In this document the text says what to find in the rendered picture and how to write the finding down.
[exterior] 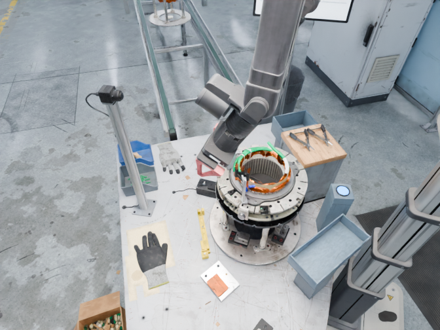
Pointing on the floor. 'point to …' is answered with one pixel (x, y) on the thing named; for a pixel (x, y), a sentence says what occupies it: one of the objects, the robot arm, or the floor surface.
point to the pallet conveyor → (184, 55)
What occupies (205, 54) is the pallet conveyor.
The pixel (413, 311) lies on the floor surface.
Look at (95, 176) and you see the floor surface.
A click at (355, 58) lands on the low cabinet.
